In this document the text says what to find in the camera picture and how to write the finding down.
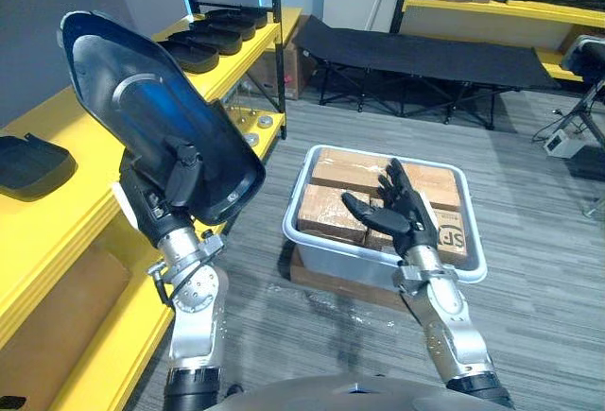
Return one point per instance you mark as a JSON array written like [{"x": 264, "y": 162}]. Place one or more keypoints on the cardboard box with black print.
[{"x": 451, "y": 241}]

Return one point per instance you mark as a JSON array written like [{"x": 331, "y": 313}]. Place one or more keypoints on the yellow shelf with black posts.
[{"x": 61, "y": 222}]

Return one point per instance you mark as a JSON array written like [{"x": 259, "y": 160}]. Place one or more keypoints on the white power box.
[{"x": 562, "y": 144}]

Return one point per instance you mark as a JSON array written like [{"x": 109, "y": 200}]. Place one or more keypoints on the yellow storage shelf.
[{"x": 510, "y": 9}]

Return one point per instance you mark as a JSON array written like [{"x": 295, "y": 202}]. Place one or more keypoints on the black folding cot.
[{"x": 416, "y": 56}]

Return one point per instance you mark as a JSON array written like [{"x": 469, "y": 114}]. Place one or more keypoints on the plain brown cardboard box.
[
  {"x": 326, "y": 215},
  {"x": 347, "y": 167},
  {"x": 437, "y": 184}
]

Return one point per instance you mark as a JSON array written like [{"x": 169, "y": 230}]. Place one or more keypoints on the taped cardboard box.
[{"x": 295, "y": 73}]

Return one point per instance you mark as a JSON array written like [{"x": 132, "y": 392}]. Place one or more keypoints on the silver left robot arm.
[{"x": 194, "y": 297}]

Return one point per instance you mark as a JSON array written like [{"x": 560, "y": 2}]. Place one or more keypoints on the large brown cardboard box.
[{"x": 52, "y": 326}]

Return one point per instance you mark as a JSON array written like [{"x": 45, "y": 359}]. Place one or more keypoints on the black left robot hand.
[{"x": 142, "y": 203}]

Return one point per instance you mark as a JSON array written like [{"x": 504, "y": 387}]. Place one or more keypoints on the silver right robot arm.
[{"x": 449, "y": 316}]

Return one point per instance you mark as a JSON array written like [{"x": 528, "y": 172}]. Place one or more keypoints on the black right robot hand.
[{"x": 409, "y": 215}]

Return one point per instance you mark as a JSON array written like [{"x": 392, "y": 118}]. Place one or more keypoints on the round metal weight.
[
  {"x": 251, "y": 140},
  {"x": 265, "y": 121}
]

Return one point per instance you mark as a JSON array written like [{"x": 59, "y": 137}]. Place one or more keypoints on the black stand with grey head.
[{"x": 588, "y": 59}]

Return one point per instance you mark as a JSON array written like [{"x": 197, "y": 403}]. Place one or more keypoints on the grey plastic bin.
[{"x": 331, "y": 260}]

